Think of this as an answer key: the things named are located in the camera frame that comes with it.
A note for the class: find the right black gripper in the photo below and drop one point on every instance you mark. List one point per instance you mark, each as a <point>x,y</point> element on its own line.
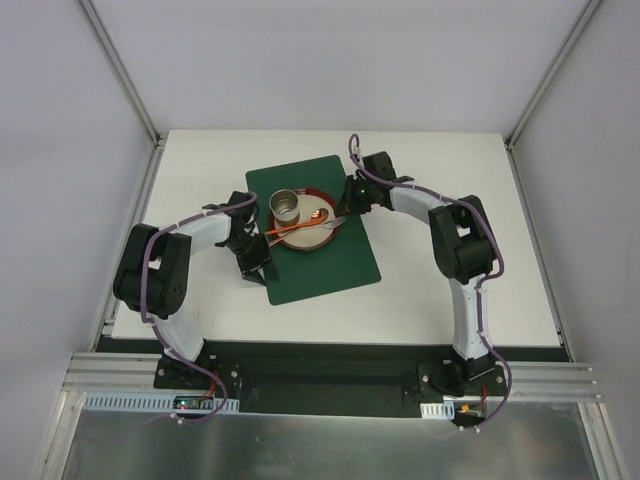
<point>350,198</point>

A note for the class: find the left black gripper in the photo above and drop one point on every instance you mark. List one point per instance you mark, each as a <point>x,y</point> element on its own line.
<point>256,265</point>

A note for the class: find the red rimmed beige plate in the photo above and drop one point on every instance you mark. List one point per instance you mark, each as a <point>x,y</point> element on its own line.
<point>310,200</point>

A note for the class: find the steel cup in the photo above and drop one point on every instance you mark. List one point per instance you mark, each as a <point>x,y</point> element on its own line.
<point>284,206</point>

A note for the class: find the green placemat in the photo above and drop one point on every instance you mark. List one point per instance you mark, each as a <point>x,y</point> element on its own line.
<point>346,262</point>

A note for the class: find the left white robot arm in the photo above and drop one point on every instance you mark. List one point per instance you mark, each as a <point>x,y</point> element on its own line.
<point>153,274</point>

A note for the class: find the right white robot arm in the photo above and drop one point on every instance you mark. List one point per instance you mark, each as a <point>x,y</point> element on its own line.
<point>464,249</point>

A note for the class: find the silver fork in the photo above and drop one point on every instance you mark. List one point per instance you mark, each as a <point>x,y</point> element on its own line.
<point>329,224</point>

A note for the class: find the copper spoon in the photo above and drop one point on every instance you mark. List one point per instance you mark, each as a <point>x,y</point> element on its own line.
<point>318,214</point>

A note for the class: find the orange knife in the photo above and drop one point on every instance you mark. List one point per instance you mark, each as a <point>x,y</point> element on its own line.
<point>296,227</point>

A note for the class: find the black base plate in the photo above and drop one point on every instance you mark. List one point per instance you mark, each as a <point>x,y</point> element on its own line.
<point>388,381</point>

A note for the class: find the left white cable duct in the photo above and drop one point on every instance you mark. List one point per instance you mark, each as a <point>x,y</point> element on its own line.
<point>158,403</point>

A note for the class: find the white cable duct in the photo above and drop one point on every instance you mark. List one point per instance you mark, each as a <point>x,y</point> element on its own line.
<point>158,403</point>
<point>438,411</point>

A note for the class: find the right white cable duct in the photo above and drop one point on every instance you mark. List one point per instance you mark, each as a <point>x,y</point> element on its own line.
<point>438,411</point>

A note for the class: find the aluminium front rail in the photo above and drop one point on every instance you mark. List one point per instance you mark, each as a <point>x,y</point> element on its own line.
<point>532,381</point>

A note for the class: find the right aluminium frame post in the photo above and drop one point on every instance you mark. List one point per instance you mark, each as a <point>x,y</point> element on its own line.
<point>578,28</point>

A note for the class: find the aluminium frame post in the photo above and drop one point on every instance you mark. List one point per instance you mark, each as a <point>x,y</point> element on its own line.
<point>117,66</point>
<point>578,28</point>

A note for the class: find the left aluminium frame post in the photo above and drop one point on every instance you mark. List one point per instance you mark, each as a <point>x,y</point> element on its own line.
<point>117,66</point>

